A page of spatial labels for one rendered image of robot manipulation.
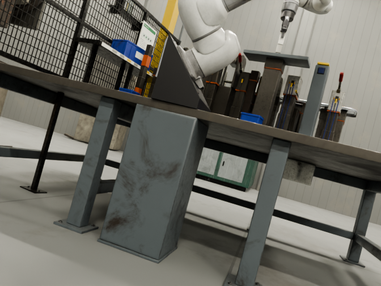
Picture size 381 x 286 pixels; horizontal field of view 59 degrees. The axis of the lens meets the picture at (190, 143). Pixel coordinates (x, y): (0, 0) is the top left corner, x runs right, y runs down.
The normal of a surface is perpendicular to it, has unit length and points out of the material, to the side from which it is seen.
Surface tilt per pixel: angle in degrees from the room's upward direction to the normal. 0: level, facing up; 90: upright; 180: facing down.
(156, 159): 90
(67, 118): 90
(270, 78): 90
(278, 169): 90
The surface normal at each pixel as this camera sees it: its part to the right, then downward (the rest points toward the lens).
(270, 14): -0.23, -0.09
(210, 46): 0.00, 0.32
